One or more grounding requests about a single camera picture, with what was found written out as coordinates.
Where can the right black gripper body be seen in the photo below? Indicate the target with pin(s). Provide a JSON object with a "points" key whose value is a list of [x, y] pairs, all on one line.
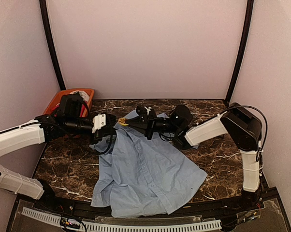
{"points": [[159, 124]]}

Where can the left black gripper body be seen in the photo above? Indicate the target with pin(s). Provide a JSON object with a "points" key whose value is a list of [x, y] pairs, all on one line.
{"points": [[73, 124]]}

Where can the light blue shirt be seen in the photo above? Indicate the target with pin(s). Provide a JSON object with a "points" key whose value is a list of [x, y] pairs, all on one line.
{"points": [[141, 177]]}

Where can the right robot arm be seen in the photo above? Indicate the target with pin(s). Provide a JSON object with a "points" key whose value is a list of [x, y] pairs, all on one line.
{"points": [[241, 125]]}

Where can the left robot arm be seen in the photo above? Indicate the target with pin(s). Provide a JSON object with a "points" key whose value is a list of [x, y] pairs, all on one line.
{"points": [[15, 140]]}

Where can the red cloth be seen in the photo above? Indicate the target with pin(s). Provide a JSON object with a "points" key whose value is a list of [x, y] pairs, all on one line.
{"points": [[84, 109]]}

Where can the orange plastic basket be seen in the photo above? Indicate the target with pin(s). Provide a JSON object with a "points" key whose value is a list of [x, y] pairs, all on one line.
{"points": [[56, 99]]}

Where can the white cloth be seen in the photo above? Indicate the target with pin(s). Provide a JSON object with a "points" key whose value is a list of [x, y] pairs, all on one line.
{"points": [[83, 94]]}

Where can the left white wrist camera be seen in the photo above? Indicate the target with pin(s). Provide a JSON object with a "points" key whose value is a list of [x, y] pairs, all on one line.
{"points": [[99, 121]]}

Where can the black left frame pole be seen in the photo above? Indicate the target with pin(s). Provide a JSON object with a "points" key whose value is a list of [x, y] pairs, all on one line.
{"points": [[50, 44]]}

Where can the black frame pole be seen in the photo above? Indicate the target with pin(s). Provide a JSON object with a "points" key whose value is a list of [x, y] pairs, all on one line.
{"points": [[241, 51], [50, 44]]}

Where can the black right frame pole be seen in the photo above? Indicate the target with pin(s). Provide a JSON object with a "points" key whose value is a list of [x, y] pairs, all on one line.
{"points": [[241, 51]]}

